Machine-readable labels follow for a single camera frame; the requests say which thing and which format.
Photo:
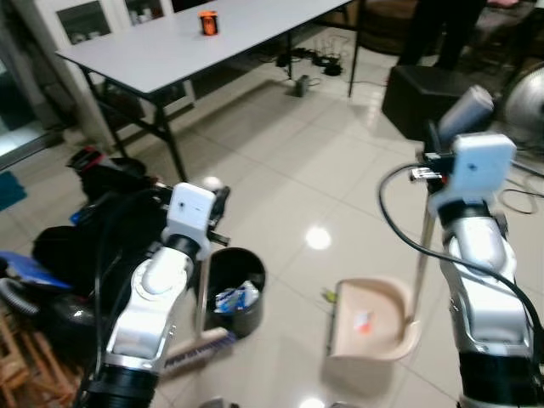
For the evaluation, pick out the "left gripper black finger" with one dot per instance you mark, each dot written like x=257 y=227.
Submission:
x=223 y=197

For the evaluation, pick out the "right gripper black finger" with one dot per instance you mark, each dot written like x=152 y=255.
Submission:
x=431 y=134

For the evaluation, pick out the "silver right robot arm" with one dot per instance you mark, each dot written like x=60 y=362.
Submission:
x=484 y=280

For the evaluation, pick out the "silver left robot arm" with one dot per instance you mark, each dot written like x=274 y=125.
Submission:
x=157 y=289

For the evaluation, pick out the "grey floor fan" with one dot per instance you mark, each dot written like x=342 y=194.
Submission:
x=527 y=106

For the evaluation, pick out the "small grey floor object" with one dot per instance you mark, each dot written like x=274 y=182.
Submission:
x=302 y=86

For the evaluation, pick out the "black box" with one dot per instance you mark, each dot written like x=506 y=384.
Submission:
x=421 y=98

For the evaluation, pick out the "black round waste bin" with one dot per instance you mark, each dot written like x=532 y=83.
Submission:
x=242 y=268

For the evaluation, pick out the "white blue crumpled package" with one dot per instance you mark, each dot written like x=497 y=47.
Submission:
x=236 y=297

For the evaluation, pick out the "person in black trousers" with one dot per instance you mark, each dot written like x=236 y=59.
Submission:
x=442 y=30

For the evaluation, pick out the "brown armchair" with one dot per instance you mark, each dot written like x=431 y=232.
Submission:
x=382 y=25

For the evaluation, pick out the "small green scrap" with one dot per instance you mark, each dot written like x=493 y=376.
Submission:
x=327 y=295

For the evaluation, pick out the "black bag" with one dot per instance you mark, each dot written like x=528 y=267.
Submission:
x=93 y=221

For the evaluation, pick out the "grey folding table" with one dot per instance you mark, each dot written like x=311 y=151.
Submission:
x=204 y=47

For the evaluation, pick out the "orange white scrap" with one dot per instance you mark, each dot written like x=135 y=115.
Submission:
x=365 y=321

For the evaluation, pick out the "orange black can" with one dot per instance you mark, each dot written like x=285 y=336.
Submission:
x=209 y=24

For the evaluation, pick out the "blue flat item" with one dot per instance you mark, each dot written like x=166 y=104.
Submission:
x=30 y=265

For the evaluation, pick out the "teal cloth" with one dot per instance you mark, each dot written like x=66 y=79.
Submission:
x=10 y=191

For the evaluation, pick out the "white glass-door cabinet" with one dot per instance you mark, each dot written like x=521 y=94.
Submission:
x=85 y=21

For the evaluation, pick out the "wooden chair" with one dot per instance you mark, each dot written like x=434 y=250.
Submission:
x=25 y=365

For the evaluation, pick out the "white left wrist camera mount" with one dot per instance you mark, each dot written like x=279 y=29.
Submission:
x=189 y=217

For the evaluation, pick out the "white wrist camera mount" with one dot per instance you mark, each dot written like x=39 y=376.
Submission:
x=478 y=170
x=189 y=217

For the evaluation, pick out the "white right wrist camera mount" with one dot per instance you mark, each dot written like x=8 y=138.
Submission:
x=478 y=170

